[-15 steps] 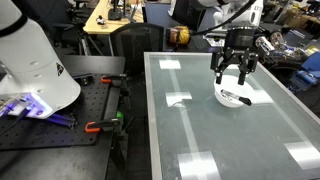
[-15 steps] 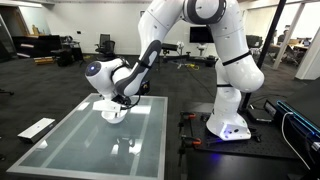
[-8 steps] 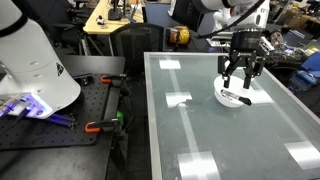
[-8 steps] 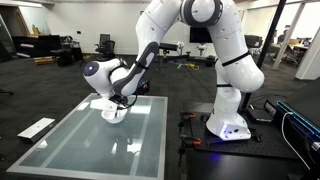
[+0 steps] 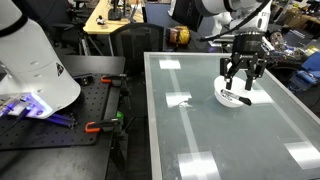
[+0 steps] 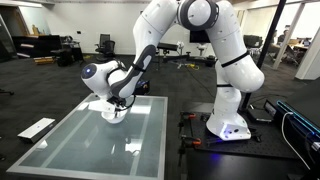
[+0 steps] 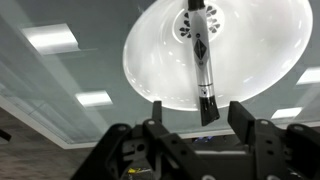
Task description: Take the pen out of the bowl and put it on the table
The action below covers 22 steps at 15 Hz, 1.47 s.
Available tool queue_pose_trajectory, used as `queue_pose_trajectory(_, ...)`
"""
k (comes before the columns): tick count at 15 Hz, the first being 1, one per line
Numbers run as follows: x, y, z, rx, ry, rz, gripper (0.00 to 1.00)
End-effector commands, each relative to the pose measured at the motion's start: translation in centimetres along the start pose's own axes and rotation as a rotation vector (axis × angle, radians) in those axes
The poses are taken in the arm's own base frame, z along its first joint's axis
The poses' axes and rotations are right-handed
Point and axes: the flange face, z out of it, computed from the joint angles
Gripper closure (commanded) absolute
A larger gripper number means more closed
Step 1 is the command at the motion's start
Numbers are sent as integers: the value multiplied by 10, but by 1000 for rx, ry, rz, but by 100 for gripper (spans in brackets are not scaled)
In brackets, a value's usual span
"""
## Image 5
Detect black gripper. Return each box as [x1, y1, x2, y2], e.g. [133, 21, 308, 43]
[219, 32, 269, 92]

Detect black and white pen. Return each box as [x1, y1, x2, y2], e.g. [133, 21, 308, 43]
[220, 89, 253, 107]

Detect white round bowl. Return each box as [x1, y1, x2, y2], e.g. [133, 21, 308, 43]
[213, 75, 256, 109]

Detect electronics clutter pile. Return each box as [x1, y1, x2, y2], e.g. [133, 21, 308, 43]
[264, 31, 303, 64]

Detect blue bottle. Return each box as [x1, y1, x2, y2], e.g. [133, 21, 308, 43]
[289, 69, 316, 92]

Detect blue box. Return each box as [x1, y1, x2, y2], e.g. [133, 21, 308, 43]
[300, 50, 320, 72]

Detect gold and black round object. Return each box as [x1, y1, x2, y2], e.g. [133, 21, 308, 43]
[166, 25, 192, 46]

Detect black mesh chair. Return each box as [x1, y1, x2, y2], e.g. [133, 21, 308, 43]
[109, 22, 166, 75]

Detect green clamp knob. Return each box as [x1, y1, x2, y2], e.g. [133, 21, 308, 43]
[115, 111, 125, 123]

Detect black monitor stand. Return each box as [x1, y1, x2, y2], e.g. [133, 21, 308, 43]
[107, 0, 123, 21]

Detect wooden desk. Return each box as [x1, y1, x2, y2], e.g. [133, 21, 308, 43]
[82, 0, 145, 36]

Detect small white desk object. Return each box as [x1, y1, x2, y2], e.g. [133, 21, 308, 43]
[95, 15, 107, 26]

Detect orange handled black clamp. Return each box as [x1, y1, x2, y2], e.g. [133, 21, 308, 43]
[84, 118, 122, 134]
[100, 73, 128, 88]

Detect purple lit cables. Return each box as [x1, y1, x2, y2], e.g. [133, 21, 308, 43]
[46, 113, 78, 130]

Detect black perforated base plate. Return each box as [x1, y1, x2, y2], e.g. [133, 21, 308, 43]
[0, 73, 122, 152]

